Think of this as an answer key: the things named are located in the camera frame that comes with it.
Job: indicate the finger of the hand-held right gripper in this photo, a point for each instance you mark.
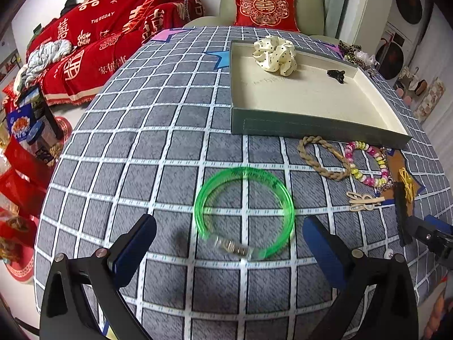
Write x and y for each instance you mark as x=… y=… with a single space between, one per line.
x=421 y=228

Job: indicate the beige wooden hair clip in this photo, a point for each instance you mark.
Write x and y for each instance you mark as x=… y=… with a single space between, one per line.
x=364 y=202

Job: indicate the grey and white cloth bundle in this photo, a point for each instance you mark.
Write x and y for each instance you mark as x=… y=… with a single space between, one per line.
x=46 y=55

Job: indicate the black hair claw clip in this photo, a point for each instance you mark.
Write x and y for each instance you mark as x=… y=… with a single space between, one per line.
x=335 y=75

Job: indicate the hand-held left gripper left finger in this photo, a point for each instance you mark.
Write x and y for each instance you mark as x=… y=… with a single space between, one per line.
x=131 y=251

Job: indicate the white washing machine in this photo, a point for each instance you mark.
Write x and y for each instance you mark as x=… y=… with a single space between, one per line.
x=396 y=55

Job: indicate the grey checkered tablecloth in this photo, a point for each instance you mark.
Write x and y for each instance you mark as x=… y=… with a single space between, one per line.
x=148 y=141

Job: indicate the red printed blanket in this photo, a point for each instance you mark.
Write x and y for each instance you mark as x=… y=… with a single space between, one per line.
x=106 y=32

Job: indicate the yellow hair ornament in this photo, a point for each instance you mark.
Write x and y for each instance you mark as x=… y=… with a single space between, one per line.
x=406 y=180

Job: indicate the red round mat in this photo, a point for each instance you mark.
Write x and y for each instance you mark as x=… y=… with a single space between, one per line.
x=21 y=272

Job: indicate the person's right hand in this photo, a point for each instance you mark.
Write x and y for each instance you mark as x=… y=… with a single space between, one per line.
x=440 y=317

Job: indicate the cream polka dot scrunchie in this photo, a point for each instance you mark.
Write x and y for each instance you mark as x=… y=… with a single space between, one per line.
x=274 y=55

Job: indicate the row of shoes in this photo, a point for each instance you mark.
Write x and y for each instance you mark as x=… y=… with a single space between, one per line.
x=417 y=88

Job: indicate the red embroidered cushion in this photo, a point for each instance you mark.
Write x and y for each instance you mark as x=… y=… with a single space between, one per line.
x=265 y=9

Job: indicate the silver metal hair clip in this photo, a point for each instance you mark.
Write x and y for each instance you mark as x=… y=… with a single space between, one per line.
x=385 y=154

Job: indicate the grey-green tray with cream lining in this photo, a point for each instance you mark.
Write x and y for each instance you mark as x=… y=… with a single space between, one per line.
x=304 y=92

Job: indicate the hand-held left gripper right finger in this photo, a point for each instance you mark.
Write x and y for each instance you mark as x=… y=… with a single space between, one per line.
x=325 y=255

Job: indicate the red gift bags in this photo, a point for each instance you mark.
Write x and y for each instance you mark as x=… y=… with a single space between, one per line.
x=21 y=177

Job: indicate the blue gift box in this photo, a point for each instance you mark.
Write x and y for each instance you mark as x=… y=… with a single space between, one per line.
x=23 y=124

